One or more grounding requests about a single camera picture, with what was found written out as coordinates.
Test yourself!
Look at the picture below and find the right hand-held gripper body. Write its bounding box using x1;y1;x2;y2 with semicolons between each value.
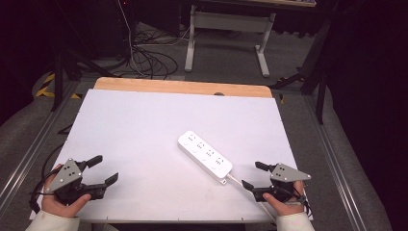
252;162;313;203

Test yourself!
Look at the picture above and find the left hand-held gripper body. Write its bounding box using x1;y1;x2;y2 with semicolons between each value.
44;158;108;206

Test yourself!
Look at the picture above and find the person's left hand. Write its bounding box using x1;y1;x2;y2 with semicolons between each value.
40;164;92;219

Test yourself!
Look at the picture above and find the person's right hand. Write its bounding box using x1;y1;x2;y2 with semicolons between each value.
263;180;306;218

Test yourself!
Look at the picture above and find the white power strip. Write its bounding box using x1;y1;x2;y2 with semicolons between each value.
177;130;235;186

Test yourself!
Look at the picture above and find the white table cover board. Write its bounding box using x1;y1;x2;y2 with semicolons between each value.
29;89;314;224

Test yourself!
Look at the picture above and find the yellow black hazard tape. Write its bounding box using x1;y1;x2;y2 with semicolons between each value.
34;72;84;100

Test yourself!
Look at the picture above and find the black metal stand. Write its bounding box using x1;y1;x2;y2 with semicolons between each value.
268;17;333;125
50;47;124;113

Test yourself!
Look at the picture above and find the wooden desk top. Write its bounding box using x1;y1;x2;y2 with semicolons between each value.
198;0;318;9

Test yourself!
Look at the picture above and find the white power strip cable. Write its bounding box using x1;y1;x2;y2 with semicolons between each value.
225;173;277;223

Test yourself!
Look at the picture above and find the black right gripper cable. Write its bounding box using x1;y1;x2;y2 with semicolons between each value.
288;185;314;218

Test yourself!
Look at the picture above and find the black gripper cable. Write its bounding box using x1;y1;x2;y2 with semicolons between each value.
288;185;314;218
29;142;65;215

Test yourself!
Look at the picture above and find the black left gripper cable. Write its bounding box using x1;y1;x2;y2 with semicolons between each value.
29;142;65;215

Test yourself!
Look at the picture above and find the aluminium floor rail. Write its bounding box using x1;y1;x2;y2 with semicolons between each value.
302;94;369;231
0;80;81;210

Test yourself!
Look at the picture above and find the bundle of black floor cables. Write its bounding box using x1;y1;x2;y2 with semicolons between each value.
126;27;180;81

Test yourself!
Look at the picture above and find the white metal desk frame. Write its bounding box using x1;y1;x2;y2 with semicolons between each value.
184;4;277;79

